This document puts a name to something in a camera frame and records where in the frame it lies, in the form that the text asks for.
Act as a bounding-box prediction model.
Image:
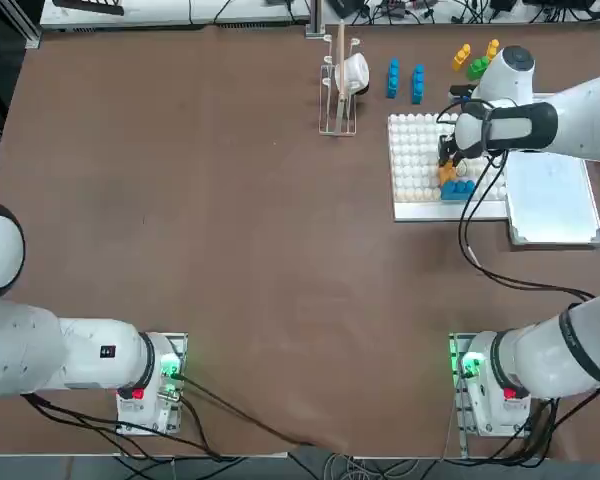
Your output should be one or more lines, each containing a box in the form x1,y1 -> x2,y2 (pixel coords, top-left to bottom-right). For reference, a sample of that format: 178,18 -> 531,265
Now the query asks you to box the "whiteboard with metal frame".
499,92 -> 600,247

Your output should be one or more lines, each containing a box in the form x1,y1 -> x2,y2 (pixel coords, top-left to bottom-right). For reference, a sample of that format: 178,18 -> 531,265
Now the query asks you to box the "black base cable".
172,372 -> 351,451

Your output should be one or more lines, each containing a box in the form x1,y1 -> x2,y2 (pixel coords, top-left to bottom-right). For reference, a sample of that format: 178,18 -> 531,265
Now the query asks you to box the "green two-stud block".
467,56 -> 491,81

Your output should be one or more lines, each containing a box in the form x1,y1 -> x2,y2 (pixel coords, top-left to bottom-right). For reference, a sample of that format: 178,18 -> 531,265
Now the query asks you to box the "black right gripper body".
436,134 -> 459,166

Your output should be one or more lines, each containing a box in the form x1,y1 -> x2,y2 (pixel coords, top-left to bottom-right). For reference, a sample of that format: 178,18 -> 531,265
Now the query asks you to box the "aluminium frame profile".
9,0 -> 44,49

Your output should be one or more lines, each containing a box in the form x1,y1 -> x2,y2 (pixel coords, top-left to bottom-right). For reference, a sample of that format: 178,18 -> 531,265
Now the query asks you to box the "white studded baseplate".
386,112 -> 511,223

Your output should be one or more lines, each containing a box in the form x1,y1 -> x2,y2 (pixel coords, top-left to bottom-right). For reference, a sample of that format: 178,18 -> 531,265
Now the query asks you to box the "aluminium frame post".
305,0 -> 327,37

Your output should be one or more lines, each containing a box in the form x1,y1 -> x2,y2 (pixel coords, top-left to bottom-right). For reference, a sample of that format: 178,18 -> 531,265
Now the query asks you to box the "blue three-stud block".
439,179 -> 478,203
410,63 -> 427,105
386,58 -> 401,99

